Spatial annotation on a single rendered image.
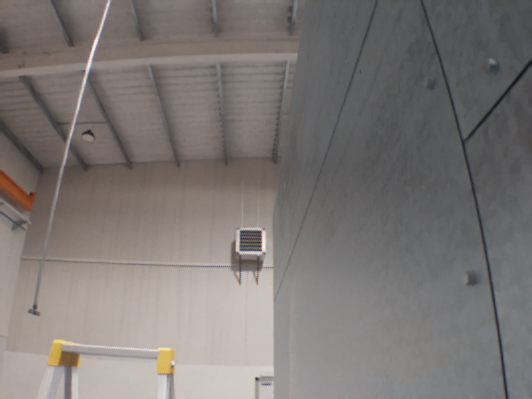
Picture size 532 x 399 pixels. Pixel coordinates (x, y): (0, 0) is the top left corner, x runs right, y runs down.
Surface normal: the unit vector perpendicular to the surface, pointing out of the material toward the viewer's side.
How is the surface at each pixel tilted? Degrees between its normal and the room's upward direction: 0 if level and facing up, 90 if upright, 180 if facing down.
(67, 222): 90
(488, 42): 90
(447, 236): 90
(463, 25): 90
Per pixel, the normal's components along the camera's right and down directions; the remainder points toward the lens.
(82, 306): 0.04, -0.40
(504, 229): -1.00, -0.02
